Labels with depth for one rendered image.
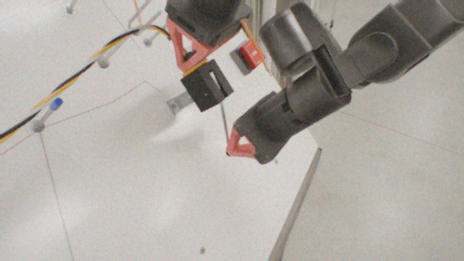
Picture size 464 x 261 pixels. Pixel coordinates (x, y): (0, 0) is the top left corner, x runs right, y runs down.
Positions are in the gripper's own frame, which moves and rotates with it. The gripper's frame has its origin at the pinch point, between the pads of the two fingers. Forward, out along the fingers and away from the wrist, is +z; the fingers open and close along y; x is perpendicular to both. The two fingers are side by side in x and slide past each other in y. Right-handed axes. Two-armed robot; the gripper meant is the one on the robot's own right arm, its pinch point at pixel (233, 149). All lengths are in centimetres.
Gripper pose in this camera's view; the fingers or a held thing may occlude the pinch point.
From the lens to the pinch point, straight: 47.6
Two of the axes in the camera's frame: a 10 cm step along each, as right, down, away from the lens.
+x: 6.3, 7.7, 0.5
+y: -5.2, 4.7, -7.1
